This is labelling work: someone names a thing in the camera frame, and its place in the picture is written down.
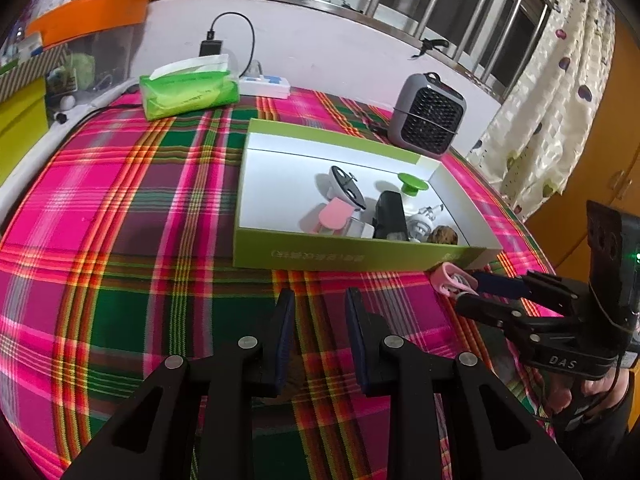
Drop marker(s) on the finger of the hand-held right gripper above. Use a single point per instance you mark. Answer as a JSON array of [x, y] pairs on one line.
[[505, 285], [495, 312]]

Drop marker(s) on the white power strip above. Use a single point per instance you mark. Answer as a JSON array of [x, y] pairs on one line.
[[265, 85]]

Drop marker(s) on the grey space heater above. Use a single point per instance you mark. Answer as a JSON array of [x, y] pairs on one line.
[[430, 117]]

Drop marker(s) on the steel window guard bars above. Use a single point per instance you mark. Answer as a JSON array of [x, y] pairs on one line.
[[400, 15]]

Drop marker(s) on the brown walnut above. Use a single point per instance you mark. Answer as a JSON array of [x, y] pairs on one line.
[[445, 236]]

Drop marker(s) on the orange lid clear storage box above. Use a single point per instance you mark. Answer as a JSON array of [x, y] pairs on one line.
[[90, 12]]

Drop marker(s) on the green tissue pack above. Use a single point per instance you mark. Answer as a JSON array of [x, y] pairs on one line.
[[190, 92]]

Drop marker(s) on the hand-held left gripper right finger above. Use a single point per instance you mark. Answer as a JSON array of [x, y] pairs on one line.
[[356, 340]]

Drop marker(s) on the white curtain with purple hearts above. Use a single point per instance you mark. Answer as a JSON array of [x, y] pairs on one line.
[[565, 100]]

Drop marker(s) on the white round holder black face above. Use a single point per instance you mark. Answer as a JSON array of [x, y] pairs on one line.
[[345, 187]]

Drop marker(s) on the person's right hand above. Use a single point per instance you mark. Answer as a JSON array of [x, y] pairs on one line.
[[559, 396]]

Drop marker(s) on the green round plastic knob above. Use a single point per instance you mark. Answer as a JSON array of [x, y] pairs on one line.
[[412, 181]]

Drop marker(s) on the green and white cardboard box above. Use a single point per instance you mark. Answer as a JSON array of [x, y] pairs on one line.
[[300, 255]]

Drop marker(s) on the wooden cabinet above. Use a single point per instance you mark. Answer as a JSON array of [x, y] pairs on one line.
[[610, 160]]

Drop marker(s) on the striped paper box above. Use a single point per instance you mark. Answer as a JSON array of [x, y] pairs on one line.
[[30, 72]]

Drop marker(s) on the grey white plug adapter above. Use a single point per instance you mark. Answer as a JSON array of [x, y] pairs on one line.
[[422, 224]]

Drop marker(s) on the black clip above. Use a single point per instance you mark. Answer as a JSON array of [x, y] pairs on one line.
[[430, 44]]

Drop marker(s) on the person's right forearm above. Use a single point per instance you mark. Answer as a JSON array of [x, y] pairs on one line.
[[607, 452]]

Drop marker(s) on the yellow green box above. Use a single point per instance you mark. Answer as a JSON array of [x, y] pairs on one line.
[[20, 125]]

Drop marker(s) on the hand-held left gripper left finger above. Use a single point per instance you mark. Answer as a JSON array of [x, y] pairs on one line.
[[285, 340]]

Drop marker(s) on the pink phone stand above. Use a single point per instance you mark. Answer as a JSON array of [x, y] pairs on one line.
[[335, 212]]

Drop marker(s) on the black rectangular device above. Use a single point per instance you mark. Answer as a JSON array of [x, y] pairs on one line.
[[390, 215]]

